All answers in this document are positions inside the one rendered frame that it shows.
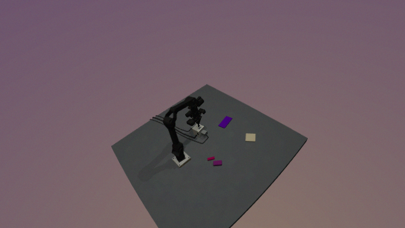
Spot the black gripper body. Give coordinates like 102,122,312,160
186,108,206,126

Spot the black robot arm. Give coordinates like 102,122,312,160
163,96,204,162

